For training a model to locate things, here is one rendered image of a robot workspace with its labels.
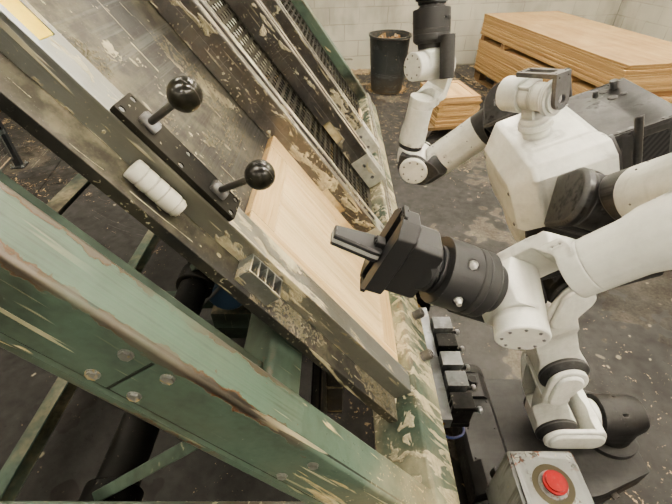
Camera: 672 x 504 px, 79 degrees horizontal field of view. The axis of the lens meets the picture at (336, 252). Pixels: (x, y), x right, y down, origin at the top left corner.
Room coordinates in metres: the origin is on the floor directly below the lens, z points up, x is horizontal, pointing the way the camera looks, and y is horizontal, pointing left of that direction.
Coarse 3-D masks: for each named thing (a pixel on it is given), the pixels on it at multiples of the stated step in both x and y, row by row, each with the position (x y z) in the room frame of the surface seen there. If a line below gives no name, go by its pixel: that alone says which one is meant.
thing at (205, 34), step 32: (160, 0) 0.90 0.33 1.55; (192, 0) 0.90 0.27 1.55; (192, 32) 0.90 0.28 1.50; (224, 32) 0.94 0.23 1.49; (224, 64) 0.90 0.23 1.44; (256, 96) 0.90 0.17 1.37; (288, 128) 0.90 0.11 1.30; (320, 160) 0.90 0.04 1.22; (352, 192) 0.94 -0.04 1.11; (352, 224) 0.90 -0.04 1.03
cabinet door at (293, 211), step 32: (288, 160) 0.87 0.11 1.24; (256, 192) 0.65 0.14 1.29; (288, 192) 0.75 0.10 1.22; (320, 192) 0.89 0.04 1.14; (256, 224) 0.56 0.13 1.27; (288, 224) 0.65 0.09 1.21; (320, 224) 0.76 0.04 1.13; (320, 256) 0.66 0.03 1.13; (352, 256) 0.78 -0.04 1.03; (352, 288) 0.66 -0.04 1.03; (384, 320) 0.66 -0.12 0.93
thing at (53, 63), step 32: (0, 32) 0.48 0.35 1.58; (32, 64) 0.48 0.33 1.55; (64, 64) 0.49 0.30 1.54; (64, 96) 0.48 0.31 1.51; (96, 96) 0.48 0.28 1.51; (96, 128) 0.48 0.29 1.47; (128, 128) 0.48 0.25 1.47; (128, 160) 0.48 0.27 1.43; (160, 160) 0.48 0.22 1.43; (192, 192) 0.48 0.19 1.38; (224, 224) 0.48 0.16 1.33; (288, 256) 0.53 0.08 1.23; (288, 288) 0.48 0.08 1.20; (320, 288) 0.52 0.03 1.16; (320, 320) 0.48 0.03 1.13; (352, 320) 0.52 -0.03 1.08; (352, 352) 0.48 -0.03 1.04; (384, 352) 0.52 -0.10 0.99; (384, 384) 0.48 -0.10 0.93
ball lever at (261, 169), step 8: (256, 160) 0.45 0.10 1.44; (264, 160) 0.46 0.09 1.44; (248, 168) 0.45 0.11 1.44; (256, 168) 0.44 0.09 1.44; (264, 168) 0.44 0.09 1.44; (272, 168) 0.45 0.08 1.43; (248, 176) 0.44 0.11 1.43; (256, 176) 0.44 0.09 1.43; (264, 176) 0.44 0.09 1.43; (272, 176) 0.45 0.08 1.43; (216, 184) 0.50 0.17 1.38; (224, 184) 0.49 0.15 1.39; (232, 184) 0.48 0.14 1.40; (240, 184) 0.47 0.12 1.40; (248, 184) 0.44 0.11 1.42; (256, 184) 0.43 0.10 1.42; (264, 184) 0.44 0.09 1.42; (216, 192) 0.49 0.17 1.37; (224, 192) 0.50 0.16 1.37
